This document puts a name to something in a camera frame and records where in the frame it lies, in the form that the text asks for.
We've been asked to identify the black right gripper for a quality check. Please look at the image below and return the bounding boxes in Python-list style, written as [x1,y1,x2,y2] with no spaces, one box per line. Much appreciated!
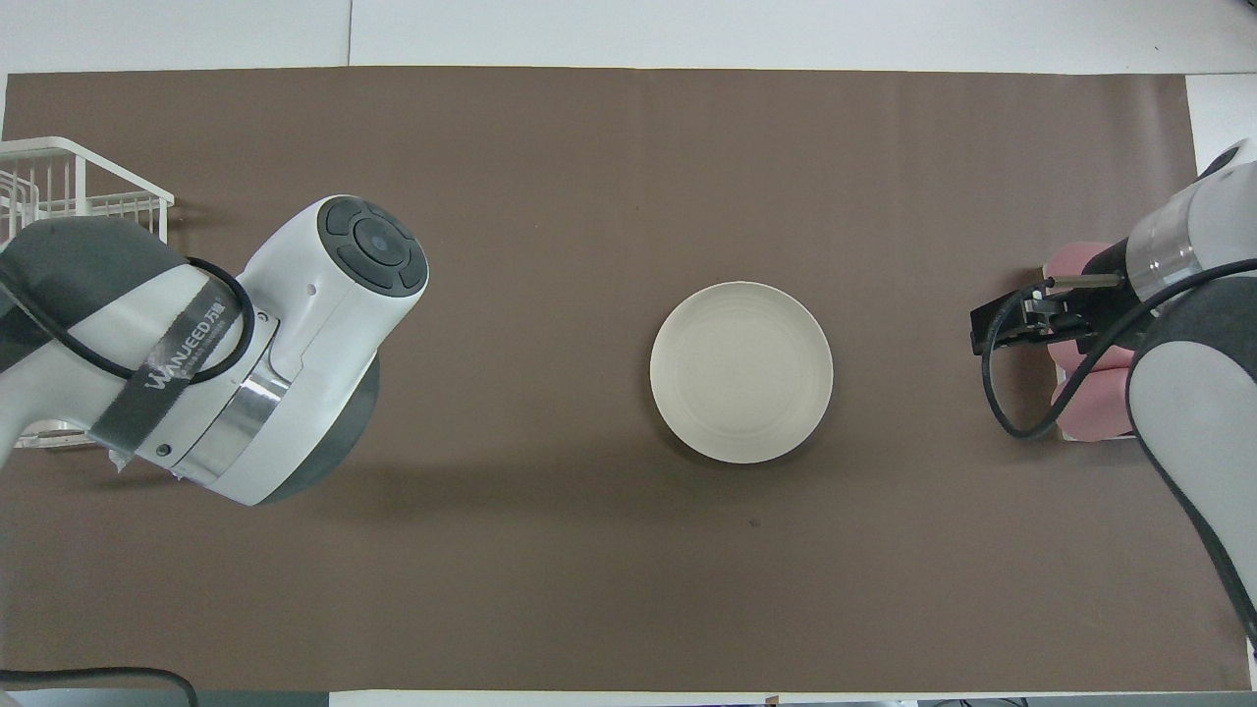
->
[970,238,1157,355]

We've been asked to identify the round cream plate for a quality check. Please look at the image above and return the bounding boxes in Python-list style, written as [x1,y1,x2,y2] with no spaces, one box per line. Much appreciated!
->
[649,282,835,464]

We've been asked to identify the pink cup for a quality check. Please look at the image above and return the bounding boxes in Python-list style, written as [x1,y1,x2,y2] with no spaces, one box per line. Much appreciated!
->
[1051,371,1136,443]
[1047,242,1118,288]
[1046,334,1132,375]

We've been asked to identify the brown table mat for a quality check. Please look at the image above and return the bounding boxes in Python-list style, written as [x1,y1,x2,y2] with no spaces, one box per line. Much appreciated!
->
[0,66,1233,694]

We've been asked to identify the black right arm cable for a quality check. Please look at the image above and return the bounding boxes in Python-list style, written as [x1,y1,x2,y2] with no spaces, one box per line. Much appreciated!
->
[980,257,1257,440]

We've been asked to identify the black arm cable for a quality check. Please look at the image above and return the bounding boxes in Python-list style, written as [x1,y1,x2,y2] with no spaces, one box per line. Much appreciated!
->
[0,255,258,707]
[980,257,1257,440]

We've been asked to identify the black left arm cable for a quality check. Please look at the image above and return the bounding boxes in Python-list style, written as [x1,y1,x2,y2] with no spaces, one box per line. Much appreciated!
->
[0,255,258,707]

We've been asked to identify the white wire dish rack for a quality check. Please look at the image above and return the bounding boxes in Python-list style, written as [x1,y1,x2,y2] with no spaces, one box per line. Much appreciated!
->
[0,136,176,451]

